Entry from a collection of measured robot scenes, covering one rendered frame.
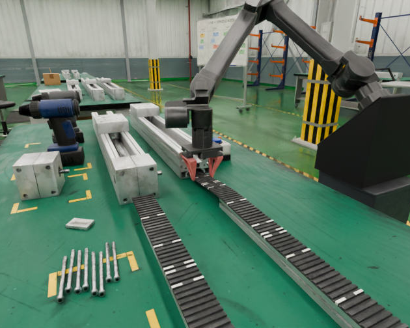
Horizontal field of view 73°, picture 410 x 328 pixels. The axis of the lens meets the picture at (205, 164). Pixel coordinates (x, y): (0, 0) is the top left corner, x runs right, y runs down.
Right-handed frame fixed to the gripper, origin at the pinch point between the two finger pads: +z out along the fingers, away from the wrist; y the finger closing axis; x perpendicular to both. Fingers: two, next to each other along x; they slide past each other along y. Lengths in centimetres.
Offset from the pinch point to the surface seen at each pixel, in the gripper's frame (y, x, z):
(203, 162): -2.8, -5.5, -2.0
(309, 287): 1.7, 43.9, 1.4
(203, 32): -264, -576, -91
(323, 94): -253, -192, 9
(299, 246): -1.5, 37.7, -0.9
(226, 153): -15.2, -13.4, -0.9
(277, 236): 0.3, 34.0, -1.1
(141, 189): 18.3, 3.4, -1.1
